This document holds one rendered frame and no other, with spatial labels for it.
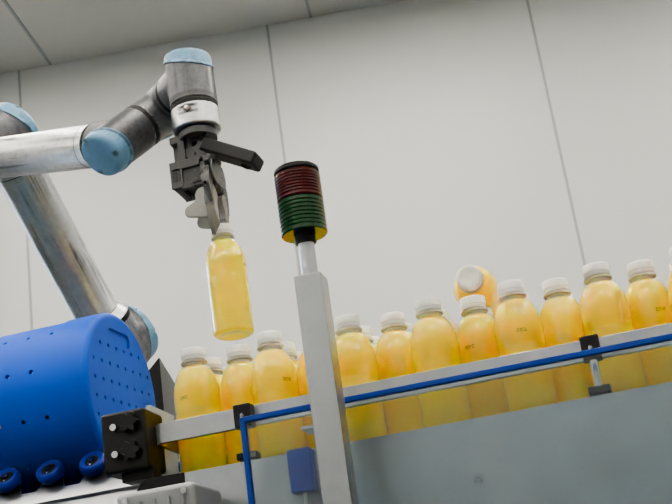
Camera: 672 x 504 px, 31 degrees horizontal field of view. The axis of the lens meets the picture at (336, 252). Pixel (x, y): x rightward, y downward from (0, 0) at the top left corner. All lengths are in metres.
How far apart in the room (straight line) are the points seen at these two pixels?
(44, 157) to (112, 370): 0.57
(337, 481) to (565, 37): 4.02
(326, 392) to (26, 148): 1.12
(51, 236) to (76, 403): 0.97
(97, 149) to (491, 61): 3.24
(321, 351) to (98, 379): 0.54
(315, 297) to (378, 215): 3.47
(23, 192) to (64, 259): 0.19
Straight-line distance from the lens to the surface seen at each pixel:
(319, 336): 1.58
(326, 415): 1.56
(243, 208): 5.15
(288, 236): 1.64
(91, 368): 1.99
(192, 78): 2.27
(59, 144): 2.41
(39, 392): 2.00
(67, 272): 2.92
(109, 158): 2.29
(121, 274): 5.19
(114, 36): 5.50
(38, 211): 2.87
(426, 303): 1.80
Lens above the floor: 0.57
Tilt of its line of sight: 20 degrees up
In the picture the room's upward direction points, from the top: 8 degrees counter-clockwise
